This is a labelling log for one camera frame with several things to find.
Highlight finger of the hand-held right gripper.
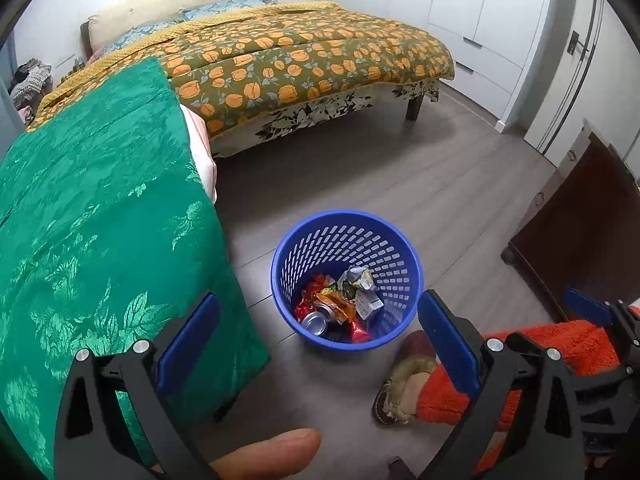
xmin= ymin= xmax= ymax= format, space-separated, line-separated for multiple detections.
xmin=564 ymin=287 xmax=640 ymax=348
xmin=572 ymin=361 xmax=632 ymax=406

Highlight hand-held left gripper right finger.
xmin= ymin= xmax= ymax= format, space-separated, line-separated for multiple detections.
xmin=417 ymin=289 xmax=586 ymax=480

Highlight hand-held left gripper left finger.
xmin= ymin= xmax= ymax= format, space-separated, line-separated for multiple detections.
xmin=54 ymin=291 xmax=221 ymax=480

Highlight red foil wrapper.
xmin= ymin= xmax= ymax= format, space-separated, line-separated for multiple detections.
xmin=349 ymin=316 xmax=374 ymax=345

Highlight silver wrapper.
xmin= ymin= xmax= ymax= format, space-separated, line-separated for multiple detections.
xmin=339 ymin=266 xmax=375 ymax=293

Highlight orange crushed can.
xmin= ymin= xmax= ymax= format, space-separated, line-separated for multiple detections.
xmin=315 ymin=292 xmax=352 ymax=324

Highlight red crushed can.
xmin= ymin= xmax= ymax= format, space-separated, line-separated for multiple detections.
xmin=295 ymin=297 xmax=330 ymax=337

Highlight blue plastic mesh basket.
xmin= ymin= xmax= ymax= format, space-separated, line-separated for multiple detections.
xmin=270 ymin=210 xmax=426 ymax=352

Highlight person's left hand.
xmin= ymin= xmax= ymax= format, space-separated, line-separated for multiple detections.
xmin=207 ymin=427 xmax=322 ymax=480

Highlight orange fuzzy slipper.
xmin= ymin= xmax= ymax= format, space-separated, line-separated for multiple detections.
xmin=415 ymin=321 xmax=623 ymax=466

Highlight brown furry slipper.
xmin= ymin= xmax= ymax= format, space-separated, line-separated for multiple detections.
xmin=372 ymin=330 xmax=442 ymax=426

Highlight dark wooden cabinet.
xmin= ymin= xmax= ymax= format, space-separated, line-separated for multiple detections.
xmin=507 ymin=119 xmax=640 ymax=322

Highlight green floral tablecloth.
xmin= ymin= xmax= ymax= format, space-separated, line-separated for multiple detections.
xmin=0 ymin=56 xmax=272 ymax=480

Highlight pink striped cloth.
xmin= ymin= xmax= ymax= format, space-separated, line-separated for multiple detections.
xmin=180 ymin=105 xmax=219 ymax=204

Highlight white door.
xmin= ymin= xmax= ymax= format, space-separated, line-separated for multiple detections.
xmin=522 ymin=0 xmax=640 ymax=171

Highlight black white floral bed skirt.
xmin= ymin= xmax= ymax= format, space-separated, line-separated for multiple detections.
xmin=210 ymin=77 xmax=441 ymax=158

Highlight bed with orange floral quilt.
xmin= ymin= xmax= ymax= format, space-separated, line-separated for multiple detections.
xmin=27 ymin=1 xmax=456 ymax=136

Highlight pile of clothes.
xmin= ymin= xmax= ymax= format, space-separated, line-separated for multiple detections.
xmin=10 ymin=60 xmax=55 ymax=111

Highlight blue floral pillow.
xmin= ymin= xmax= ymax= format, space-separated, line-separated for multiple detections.
xmin=107 ymin=20 xmax=186 ymax=52
xmin=182 ymin=0 xmax=262 ymax=19

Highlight white wardrobe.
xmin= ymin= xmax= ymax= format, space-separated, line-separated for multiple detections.
xmin=300 ymin=0 xmax=558 ymax=133

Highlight black door handle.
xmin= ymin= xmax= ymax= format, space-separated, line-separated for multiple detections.
xmin=569 ymin=30 xmax=592 ymax=57

